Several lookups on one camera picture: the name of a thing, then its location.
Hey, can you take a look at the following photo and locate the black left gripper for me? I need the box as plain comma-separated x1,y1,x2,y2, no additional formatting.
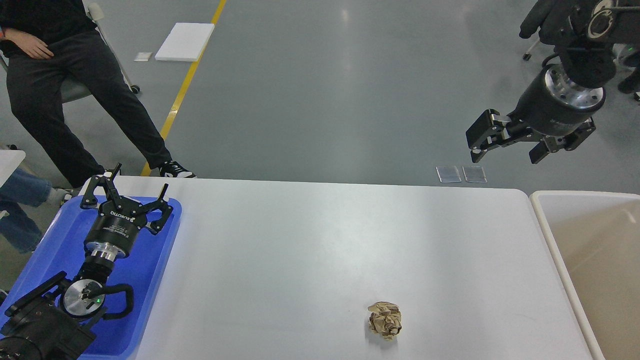
80,162,173,259

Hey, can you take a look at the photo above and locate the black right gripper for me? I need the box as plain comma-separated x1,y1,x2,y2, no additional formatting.
465,64,606,164

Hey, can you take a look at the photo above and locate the brown paper ball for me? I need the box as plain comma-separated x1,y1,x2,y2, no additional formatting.
367,301,402,341

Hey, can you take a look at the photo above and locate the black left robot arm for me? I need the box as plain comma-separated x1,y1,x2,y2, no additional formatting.
1,174,181,360

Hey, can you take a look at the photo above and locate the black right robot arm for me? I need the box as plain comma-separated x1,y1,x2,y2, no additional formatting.
465,0,640,164

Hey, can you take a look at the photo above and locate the right clear floor plate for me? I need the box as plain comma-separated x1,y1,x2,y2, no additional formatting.
462,166,488,183

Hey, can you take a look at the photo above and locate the clear floor plate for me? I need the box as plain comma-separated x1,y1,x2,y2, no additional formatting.
462,166,488,183
435,165,462,183

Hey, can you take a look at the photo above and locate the blue plastic tray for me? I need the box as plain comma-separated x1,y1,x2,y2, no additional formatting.
1,197,182,360

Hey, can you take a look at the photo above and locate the left clear floor plate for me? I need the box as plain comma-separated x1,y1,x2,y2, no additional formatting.
435,165,462,183

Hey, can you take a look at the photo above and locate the person in blue jeans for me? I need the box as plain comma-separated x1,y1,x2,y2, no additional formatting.
0,168,73,255

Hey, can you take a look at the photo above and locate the beige plastic bin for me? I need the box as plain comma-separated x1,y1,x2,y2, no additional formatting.
530,190,640,360

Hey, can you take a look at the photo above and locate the white side table corner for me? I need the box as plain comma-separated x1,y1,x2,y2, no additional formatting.
0,149,26,187

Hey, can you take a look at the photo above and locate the grey office chair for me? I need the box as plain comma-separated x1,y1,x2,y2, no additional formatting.
1,0,139,109

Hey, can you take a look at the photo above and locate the small white floor card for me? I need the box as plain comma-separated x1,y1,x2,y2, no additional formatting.
134,52,153,62

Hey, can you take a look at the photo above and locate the white foam board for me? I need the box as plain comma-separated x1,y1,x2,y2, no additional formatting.
154,22,215,62

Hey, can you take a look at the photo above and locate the person in black clothes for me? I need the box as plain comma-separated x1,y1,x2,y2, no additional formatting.
7,0,195,188

